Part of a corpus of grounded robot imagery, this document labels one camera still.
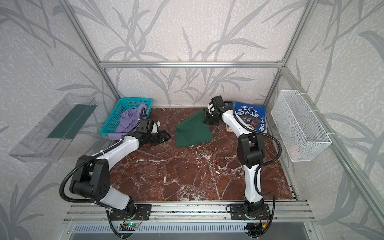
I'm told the dark green t shirt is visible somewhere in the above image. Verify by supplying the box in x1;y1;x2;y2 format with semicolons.
175;109;213;148

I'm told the teal plastic laundry basket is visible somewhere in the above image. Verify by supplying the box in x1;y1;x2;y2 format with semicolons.
100;98;153;136

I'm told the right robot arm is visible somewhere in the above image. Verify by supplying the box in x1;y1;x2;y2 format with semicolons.
205;96;265;219

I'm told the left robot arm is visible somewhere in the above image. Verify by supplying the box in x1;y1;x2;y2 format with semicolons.
60;119;171;219

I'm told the lilac purple t shirt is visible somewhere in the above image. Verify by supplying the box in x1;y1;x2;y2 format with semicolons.
108;104;148;141

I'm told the folded blue printed t shirt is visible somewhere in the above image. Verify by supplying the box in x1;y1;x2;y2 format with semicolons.
235;102;267;133

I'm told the green circuit board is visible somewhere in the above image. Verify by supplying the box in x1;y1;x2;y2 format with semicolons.
119;222;143;233

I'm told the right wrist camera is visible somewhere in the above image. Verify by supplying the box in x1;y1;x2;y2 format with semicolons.
208;101;215;114

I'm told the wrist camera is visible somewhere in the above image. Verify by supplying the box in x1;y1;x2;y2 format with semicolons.
208;101;215;114
151;120;160;134

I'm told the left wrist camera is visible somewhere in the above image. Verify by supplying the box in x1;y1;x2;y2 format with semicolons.
151;120;160;134

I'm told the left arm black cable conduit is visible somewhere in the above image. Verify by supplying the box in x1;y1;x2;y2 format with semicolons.
59;106;149;204

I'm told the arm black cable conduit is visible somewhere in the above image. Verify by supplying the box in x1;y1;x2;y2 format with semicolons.
59;106;149;204
232;103;283;199

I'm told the white wire mesh basket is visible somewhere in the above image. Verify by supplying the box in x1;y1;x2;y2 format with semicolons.
271;90;332;162

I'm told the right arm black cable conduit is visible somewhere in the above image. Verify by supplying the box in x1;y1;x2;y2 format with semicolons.
232;103;283;199

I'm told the aluminium frame rail base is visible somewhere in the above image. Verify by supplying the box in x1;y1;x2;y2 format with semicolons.
63;201;316;224

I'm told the clear acrylic wall shelf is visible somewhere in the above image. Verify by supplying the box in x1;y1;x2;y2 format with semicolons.
9;94;98;163

